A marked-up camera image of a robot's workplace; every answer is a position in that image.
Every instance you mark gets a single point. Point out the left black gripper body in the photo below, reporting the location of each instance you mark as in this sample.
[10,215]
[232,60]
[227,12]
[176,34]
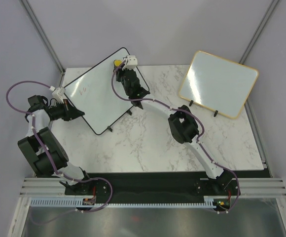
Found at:
[67,110]

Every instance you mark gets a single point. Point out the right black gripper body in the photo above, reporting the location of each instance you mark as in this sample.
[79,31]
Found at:
[120,72]

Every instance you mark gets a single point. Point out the yellow black eraser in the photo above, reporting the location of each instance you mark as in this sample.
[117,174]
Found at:
[117,63]

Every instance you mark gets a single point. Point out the black-framed whiteboard with writing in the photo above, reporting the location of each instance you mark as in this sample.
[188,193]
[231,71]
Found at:
[91,92]

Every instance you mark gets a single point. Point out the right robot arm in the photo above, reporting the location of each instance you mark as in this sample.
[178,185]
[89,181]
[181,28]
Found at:
[182,123]

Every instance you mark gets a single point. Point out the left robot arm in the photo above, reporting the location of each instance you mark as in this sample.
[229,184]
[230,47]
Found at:
[44,153]

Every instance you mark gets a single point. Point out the black whiteboard stand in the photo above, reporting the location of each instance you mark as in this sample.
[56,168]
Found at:
[109,128]

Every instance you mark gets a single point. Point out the orange-framed whiteboard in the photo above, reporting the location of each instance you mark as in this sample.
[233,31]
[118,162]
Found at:
[217,84]

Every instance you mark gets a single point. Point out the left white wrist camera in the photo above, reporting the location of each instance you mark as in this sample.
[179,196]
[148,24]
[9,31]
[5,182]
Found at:
[58,93]

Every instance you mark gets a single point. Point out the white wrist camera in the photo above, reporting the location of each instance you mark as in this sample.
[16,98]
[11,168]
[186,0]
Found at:
[58,93]
[130,62]

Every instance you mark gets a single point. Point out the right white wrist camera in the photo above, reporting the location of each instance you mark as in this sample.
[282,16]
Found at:
[130,62]

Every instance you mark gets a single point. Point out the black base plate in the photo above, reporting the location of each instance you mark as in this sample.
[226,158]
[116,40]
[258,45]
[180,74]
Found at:
[148,198]

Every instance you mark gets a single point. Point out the white slotted cable duct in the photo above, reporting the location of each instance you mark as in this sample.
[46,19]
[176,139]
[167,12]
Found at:
[79,202]

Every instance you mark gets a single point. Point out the aluminium frame rail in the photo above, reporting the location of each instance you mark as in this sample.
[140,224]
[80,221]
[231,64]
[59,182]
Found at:
[252,187]

